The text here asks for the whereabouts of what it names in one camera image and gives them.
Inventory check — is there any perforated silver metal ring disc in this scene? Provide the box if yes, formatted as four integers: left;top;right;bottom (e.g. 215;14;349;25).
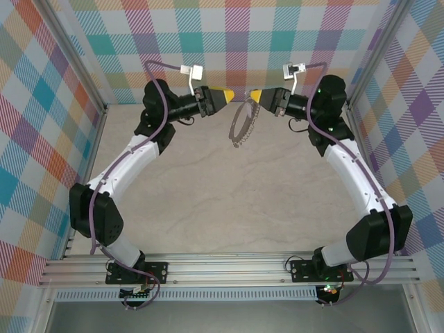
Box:
228;98;261;149

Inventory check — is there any small black controller board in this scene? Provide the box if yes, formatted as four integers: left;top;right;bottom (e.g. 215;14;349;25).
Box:
119;284;153;301
316;283;344;305

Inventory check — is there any grey metal shelf sheet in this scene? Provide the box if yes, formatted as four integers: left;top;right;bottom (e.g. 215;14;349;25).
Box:
43;298;419;333

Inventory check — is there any aluminium table side rail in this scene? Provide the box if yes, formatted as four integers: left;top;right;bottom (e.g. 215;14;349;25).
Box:
345;99;400;257
61;103;109;260

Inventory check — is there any aluminium frame post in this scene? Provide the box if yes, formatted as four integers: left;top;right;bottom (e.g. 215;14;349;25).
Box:
345;0;413;109
41;0;109;117

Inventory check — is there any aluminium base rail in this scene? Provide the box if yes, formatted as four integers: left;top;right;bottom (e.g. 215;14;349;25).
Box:
37;252;422;287

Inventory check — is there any white slotted cable duct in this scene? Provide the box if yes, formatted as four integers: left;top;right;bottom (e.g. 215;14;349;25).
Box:
54;286;319;302

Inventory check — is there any aluminium frame leg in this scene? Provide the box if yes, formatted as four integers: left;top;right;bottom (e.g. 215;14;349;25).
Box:
402;284;436;333
33;286;58;333

